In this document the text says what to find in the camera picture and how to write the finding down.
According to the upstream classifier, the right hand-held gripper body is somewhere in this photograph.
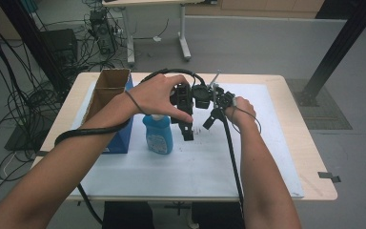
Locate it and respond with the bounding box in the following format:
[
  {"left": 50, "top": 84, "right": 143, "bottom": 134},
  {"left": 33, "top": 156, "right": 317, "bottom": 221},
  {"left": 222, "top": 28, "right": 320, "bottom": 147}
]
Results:
[{"left": 207, "top": 71, "right": 238, "bottom": 122}]

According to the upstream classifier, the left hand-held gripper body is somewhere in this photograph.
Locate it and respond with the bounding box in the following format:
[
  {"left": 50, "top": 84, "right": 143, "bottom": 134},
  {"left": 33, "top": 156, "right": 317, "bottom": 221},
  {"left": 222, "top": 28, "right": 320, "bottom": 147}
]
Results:
[{"left": 170, "top": 82, "right": 212, "bottom": 117}]

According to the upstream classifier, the blue detergent bottle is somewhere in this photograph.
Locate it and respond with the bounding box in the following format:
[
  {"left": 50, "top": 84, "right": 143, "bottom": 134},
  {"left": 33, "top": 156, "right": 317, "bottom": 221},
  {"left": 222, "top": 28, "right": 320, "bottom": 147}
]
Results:
[{"left": 142, "top": 114, "right": 174, "bottom": 156}]

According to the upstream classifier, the blue cardboard box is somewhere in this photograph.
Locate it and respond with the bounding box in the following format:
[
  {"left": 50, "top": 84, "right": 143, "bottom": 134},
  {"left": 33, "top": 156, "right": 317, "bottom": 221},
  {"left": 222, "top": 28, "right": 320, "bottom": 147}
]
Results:
[{"left": 81, "top": 68, "right": 135, "bottom": 155}]

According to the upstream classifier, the person's right hand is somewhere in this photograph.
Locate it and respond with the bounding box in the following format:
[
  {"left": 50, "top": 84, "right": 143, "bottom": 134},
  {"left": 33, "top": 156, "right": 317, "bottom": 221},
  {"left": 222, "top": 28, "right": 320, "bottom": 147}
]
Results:
[{"left": 224, "top": 95, "right": 257, "bottom": 129}]

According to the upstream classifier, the person's left hand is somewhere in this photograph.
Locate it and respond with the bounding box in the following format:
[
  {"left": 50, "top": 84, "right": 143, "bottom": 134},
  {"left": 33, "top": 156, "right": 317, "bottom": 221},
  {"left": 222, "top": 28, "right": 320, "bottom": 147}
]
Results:
[{"left": 127, "top": 73, "right": 194, "bottom": 125}]

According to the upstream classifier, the white table mat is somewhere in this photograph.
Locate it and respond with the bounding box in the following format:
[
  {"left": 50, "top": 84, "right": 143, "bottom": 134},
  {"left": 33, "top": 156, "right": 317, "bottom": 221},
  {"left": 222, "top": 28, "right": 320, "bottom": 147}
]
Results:
[{"left": 71, "top": 80, "right": 305, "bottom": 198}]

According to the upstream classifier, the thin black wrist band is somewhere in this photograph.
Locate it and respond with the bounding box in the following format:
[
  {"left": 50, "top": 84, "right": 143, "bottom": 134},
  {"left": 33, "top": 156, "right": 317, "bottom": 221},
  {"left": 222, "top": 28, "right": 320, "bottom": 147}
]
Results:
[{"left": 124, "top": 90, "right": 145, "bottom": 115}]

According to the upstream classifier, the light wooden table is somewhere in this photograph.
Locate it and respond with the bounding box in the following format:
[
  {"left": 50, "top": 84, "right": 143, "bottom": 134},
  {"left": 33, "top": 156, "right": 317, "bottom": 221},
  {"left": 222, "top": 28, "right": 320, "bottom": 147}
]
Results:
[{"left": 30, "top": 72, "right": 338, "bottom": 202}]

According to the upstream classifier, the person's right leg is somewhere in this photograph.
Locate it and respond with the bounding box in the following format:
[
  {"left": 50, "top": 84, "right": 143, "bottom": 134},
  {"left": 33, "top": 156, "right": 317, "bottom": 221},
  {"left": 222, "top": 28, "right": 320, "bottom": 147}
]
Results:
[{"left": 190, "top": 201, "right": 246, "bottom": 229}]

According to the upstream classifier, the person's leg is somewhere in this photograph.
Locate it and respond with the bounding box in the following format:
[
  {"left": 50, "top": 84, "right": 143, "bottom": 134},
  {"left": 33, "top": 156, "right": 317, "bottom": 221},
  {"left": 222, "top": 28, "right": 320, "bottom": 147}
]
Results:
[
  {"left": 190, "top": 201, "right": 246, "bottom": 229},
  {"left": 102, "top": 200, "right": 155, "bottom": 229}
]

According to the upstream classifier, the white desk with metal legs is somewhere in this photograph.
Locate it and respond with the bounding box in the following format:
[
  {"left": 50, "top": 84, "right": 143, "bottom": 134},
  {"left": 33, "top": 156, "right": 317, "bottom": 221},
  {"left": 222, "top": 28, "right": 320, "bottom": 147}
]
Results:
[{"left": 102, "top": 0, "right": 218, "bottom": 67}]

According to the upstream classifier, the person's left leg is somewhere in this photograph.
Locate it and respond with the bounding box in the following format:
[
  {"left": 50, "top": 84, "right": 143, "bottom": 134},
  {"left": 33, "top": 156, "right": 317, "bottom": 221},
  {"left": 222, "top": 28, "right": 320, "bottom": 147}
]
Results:
[{"left": 102, "top": 200, "right": 155, "bottom": 229}]

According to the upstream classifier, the black computer tower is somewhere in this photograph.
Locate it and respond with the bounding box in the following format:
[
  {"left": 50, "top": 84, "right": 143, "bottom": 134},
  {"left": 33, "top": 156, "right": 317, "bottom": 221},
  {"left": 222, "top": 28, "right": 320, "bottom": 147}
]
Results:
[{"left": 89, "top": 9, "right": 118, "bottom": 55}]

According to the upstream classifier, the grey floor mat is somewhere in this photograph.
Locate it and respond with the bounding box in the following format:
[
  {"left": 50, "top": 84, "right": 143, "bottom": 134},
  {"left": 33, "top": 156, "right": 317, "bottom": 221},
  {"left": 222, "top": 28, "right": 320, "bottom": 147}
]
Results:
[{"left": 285, "top": 78, "right": 354, "bottom": 131}]

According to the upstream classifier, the black tape strip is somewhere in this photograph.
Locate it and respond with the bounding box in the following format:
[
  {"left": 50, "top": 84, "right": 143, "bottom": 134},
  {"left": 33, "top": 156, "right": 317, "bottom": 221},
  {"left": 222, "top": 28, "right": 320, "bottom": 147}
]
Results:
[{"left": 317, "top": 171, "right": 342, "bottom": 184}]

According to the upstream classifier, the black box on floor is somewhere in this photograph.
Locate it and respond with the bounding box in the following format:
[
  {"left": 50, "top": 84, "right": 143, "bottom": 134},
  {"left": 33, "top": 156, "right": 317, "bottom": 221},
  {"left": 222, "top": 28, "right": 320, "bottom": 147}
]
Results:
[{"left": 40, "top": 28, "right": 79, "bottom": 65}]

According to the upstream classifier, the dark floor mat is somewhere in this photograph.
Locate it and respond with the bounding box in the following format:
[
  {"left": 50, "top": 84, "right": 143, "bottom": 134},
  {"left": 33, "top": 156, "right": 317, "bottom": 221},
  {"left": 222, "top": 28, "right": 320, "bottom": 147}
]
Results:
[{"left": 4, "top": 109, "right": 56, "bottom": 153}]

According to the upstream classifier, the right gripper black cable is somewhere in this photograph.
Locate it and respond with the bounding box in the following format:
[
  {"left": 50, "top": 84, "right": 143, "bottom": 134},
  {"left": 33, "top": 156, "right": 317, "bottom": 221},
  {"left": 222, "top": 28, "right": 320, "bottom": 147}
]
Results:
[{"left": 219, "top": 116, "right": 246, "bottom": 221}]

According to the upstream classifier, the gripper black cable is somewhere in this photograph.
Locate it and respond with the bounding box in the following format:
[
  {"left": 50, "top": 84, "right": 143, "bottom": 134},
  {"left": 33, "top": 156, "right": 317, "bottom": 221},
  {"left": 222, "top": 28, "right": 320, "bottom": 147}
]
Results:
[
  {"left": 53, "top": 67, "right": 208, "bottom": 225},
  {"left": 219, "top": 116, "right": 246, "bottom": 221}
]

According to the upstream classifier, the thin black wrist cord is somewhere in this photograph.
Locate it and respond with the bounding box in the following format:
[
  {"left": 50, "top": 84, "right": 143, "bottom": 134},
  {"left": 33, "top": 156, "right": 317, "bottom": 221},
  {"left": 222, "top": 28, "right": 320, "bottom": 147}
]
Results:
[{"left": 232, "top": 105, "right": 263, "bottom": 135}]

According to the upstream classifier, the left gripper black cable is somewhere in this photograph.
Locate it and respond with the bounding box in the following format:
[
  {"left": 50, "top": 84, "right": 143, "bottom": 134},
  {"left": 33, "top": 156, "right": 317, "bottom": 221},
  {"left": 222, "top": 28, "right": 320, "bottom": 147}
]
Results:
[{"left": 53, "top": 67, "right": 208, "bottom": 225}]

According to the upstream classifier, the black metal frame post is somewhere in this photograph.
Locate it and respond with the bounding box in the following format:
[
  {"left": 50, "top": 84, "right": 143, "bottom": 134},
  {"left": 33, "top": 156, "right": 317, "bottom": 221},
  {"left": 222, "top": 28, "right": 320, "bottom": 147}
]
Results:
[
  {"left": 294, "top": 0, "right": 366, "bottom": 108},
  {"left": 0, "top": 0, "right": 71, "bottom": 94}
]

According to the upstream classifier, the tangle of black floor cables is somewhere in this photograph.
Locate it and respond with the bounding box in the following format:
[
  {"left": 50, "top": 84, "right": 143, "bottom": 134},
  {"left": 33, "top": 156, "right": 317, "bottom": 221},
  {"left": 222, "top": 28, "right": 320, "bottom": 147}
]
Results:
[{"left": 0, "top": 0, "right": 65, "bottom": 206}]

